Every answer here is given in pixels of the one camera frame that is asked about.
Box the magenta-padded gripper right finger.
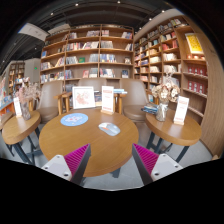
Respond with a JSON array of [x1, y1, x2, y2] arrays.
[[131, 142, 184, 186]]

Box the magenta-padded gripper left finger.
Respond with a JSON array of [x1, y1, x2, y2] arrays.
[[41, 143, 92, 186]]

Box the grey computer mouse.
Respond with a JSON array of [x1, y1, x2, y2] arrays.
[[98, 122, 122, 137]]

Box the round wooden side table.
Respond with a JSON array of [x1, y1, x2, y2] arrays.
[[0, 111, 14, 132], [1, 109, 43, 166], [144, 108, 203, 164]]

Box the stack of books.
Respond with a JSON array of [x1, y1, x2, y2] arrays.
[[141, 103, 159, 116]]

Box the small white table sign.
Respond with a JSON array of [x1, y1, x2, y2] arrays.
[[173, 95, 190, 126], [13, 96, 23, 118]]

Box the white framed flower picture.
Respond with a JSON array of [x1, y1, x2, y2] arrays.
[[71, 85, 97, 110]]

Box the brown padded wooden armchair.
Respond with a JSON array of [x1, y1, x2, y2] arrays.
[[54, 77, 128, 116], [35, 79, 68, 124], [119, 78, 151, 124]]

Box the dark book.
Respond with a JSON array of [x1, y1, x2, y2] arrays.
[[93, 90, 103, 107]]

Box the white sign on wooden base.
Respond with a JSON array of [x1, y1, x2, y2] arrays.
[[100, 85, 115, 116]]

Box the glass vase with cream flowers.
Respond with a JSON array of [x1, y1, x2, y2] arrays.
[[151, 73, 181, 123]]

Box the glass vase with pink flowers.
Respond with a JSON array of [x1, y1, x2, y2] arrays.
[[14, 77, 42, 122]]

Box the blue book stack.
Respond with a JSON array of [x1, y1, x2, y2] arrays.
[[113, 88, 128, 95]]

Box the curved wooden bookshelf unit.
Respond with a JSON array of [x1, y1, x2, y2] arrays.
[[133, 14, 224, 158]]

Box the distant wooden bookshelf unit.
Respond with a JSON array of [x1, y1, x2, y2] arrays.
[[7, 60, 26, 98]]

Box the flat wooden bookshelf unit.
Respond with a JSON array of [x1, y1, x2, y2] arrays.
[[39, 23, 135, 85]]

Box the white ceiling duct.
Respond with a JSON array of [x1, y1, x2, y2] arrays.
[[18, 22, 50, 42]]

